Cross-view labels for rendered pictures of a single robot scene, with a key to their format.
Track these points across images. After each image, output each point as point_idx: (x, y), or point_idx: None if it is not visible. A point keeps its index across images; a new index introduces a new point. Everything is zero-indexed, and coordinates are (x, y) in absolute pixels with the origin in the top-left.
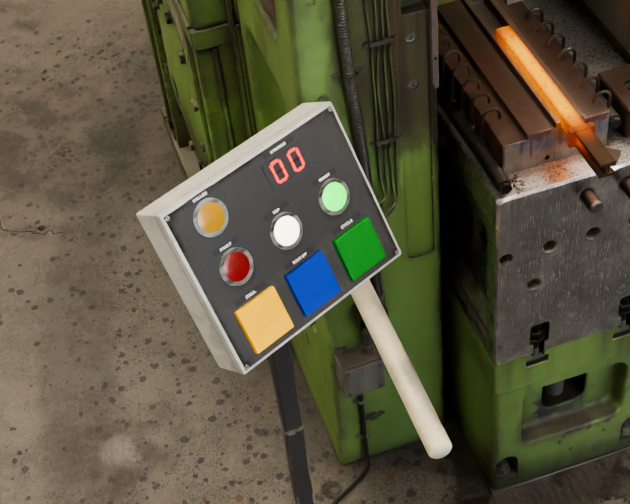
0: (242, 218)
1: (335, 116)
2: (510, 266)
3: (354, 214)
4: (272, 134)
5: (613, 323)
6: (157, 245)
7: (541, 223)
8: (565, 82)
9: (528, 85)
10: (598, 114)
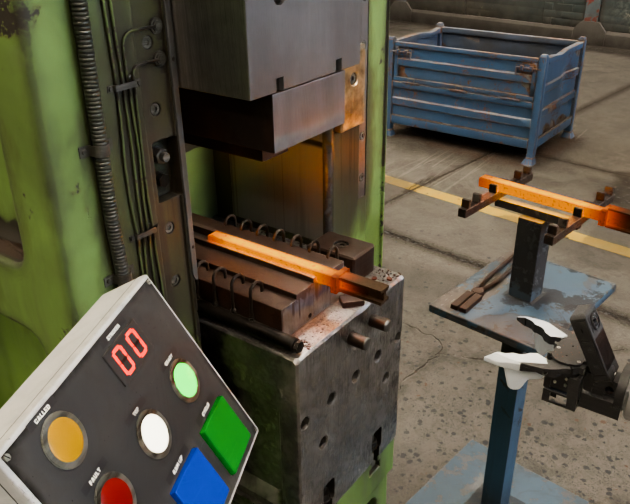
0: (102, 431)
1: (156, 289)
2: (308, 429)
3: (208, 396)
4: (95, 322)
5: (369, 461)
6: None
7: (325, 376)
8: (292, 254)
9: (267, 262)
10: (337, 265)
